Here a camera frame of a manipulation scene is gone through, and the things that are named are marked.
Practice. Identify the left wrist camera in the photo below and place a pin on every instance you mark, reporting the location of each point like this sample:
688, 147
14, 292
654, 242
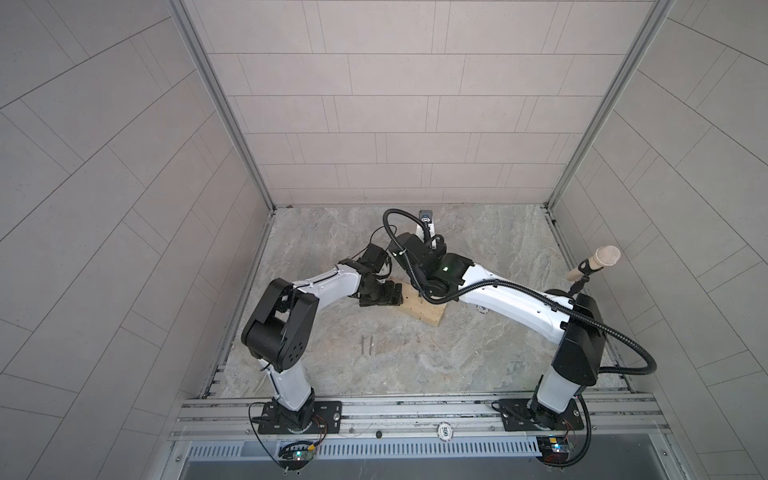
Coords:
377, 260

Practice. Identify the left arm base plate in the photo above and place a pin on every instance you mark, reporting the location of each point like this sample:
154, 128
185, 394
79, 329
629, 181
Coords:
318, 417

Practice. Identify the right green circuit board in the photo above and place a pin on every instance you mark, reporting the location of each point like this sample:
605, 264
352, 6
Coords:
553, 449

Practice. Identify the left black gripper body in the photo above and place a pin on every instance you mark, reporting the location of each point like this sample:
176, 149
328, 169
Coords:
380, 293

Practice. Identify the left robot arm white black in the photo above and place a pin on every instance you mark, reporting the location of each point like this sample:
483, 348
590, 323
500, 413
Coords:
278, 330

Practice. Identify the left green circuit board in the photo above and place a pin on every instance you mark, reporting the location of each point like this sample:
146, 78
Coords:
299, 451

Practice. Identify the green circuit board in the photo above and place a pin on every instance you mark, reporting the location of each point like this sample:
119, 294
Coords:
299, 451
553, 449

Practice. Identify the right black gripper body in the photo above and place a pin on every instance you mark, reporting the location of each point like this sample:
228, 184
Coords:
421, 281

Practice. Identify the pale wooden block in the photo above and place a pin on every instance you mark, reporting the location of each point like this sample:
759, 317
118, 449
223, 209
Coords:
418, 308

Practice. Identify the black stand with wooden peg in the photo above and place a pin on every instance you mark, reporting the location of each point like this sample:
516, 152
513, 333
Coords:
579, 276

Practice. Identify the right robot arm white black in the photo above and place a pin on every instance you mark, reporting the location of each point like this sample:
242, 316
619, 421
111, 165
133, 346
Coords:
558, 316

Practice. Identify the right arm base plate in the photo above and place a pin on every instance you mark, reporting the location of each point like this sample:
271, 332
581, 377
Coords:
528, 415

